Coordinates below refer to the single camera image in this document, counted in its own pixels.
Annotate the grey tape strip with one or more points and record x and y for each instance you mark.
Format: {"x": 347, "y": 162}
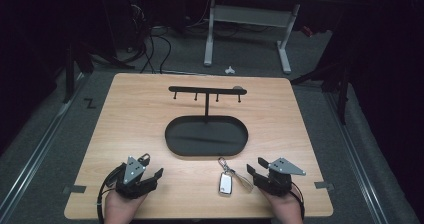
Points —
{"x": 76, "y": 189}
{"x": 323, "y": 185}

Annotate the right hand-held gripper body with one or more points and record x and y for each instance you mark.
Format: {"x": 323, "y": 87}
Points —
{"x": 280, "y": 180}

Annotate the small red object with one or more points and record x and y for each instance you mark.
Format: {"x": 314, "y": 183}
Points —
{"x": 307, "y": 31}

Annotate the small grey round disc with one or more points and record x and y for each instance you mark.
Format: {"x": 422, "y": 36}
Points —
{"x": 238, "y": 87}

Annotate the small white plastic piece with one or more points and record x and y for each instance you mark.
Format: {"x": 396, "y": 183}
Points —
{"x": 229, "y": 70}

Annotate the desk with grey metal legs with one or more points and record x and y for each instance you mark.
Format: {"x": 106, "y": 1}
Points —
{"x": 246, "y": 15}

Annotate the black key rack with tray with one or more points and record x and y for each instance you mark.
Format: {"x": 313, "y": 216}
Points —
{"x": 206, "y": 137}

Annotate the person's right hand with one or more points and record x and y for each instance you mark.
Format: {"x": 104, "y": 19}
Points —
{"x": 286, "y": 209}

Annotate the metal floor rail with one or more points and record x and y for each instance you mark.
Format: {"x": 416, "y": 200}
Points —
{"x": 356, "y": 157}
{"x": 33, "y": 157}

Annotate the silver car key with keyring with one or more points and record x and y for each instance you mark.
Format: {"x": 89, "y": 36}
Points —
{"x": 225, "y": 184}

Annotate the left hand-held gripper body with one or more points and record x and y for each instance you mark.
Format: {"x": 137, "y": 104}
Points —
{"x": 133, "y": 174}

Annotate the black metal stand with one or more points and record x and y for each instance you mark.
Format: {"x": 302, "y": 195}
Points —
{"x": 340, "y": 90}
{"x": 69, "y": 74}

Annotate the person's left hand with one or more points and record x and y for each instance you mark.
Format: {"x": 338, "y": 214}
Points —
{"x": 120, "y": 209}

